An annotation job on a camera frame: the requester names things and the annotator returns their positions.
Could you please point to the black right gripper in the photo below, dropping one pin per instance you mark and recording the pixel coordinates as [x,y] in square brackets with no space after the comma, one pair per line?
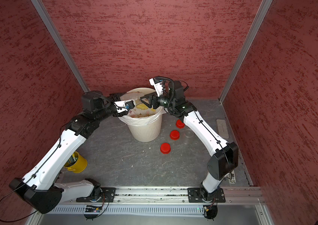
[153,98]

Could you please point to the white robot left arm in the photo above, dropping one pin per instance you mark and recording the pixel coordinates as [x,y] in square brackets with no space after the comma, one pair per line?
[38,187]

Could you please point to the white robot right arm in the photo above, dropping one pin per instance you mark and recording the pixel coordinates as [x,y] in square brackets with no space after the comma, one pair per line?
[169,94]

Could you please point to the white printed bin liner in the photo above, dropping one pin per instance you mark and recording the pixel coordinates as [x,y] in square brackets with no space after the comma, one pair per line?
[140,115]

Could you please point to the cream plastic trash bin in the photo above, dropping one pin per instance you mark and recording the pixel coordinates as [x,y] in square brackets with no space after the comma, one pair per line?
[149,132]

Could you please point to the grey rectangular pad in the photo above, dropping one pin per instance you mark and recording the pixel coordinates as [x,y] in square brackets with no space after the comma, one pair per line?
[222,128]

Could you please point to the yellow pencil cup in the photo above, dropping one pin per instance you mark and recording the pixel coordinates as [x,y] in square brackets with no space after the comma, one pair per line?
[76,163]

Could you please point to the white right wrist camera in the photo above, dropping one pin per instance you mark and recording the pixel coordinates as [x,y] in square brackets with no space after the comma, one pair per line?
[158,84]

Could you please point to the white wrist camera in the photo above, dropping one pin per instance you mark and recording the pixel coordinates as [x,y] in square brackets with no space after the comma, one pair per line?
[123,107]
[158,84]

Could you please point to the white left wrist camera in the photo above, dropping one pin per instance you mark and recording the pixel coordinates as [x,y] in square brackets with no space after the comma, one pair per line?
[123,107]

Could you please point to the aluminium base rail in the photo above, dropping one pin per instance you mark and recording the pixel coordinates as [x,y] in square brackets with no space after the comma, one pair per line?
[180,195]

